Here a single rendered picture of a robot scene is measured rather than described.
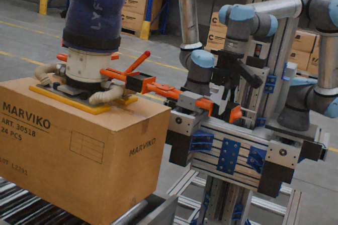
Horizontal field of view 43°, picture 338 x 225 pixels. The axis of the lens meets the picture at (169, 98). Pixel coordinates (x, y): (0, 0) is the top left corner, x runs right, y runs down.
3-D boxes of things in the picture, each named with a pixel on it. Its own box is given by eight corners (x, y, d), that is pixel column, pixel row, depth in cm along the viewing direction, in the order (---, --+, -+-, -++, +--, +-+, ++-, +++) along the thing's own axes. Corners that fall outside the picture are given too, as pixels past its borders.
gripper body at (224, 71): (217, 81, 151) (224, 47, 148) (239, 87, 148) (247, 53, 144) (208, 84, 145) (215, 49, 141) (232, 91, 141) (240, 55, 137)
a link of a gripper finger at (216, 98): (206, 110, 146) (216, 85, 146) (223, 115, 143) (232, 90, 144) (204, 109, 143) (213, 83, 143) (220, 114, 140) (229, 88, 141)
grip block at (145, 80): (122, 88, 160) (124, 73, 158) (137, 84, 169) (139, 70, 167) (141, 95, 157) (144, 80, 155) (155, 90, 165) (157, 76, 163)
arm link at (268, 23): (258, 10, 153) (236, 8, 146) (282, 16, 145) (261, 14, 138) (253, 31, 155) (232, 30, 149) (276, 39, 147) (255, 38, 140)
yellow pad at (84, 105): (27, 89, 171) (28, 77, 169) (46, 85, 179) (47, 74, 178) (95, 115, 156) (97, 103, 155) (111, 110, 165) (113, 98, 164)
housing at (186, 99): (176, 105, 152) (178, 93, 151) (184, 101, 158) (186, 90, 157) (193, 111, 149) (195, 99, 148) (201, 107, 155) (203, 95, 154)
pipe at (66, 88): (32, 80, 171) (33, 66, 170) (74, 72, 193) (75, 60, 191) (99, 105, 157) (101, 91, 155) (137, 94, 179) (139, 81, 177)
